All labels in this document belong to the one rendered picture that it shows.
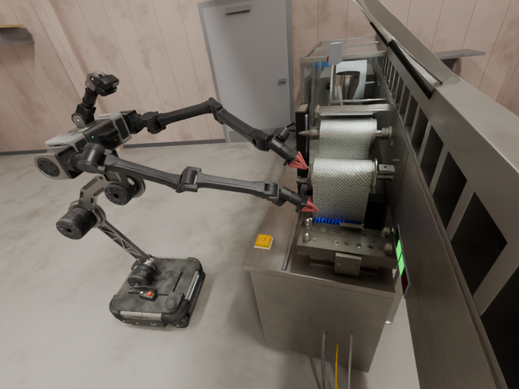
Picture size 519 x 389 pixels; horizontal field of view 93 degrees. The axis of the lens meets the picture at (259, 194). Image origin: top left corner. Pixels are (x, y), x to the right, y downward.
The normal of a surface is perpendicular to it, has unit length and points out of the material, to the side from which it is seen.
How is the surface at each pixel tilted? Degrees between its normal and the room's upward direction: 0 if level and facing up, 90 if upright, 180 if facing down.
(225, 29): 90
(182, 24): 90
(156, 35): 90
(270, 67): 90
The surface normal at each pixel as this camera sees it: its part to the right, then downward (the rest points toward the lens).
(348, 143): -0.29, 0.60
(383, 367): -0.11, -0.81
